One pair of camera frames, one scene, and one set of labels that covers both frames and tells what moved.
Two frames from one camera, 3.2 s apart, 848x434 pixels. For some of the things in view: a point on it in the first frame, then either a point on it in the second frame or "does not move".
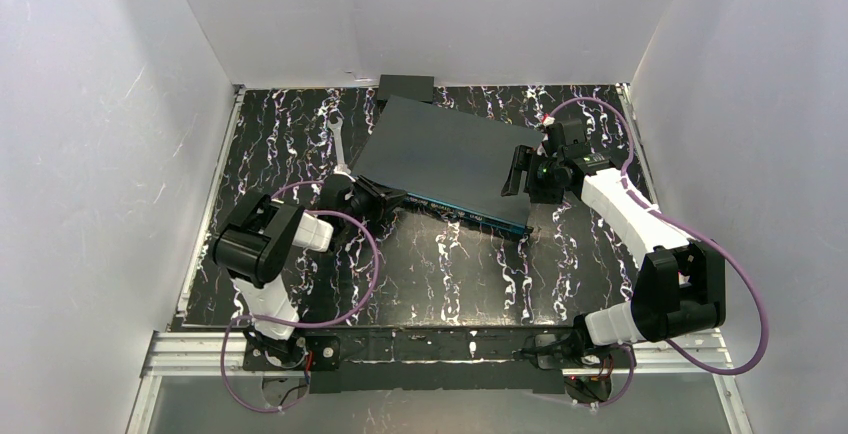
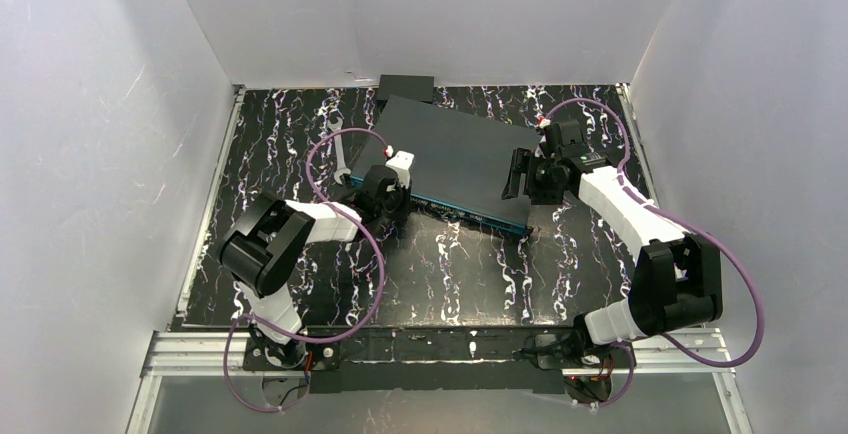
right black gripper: [523, 170] does not move
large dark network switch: [450, 162] does not move
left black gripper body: [383, 198] to [370, 198]
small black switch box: [415, 87] does not move
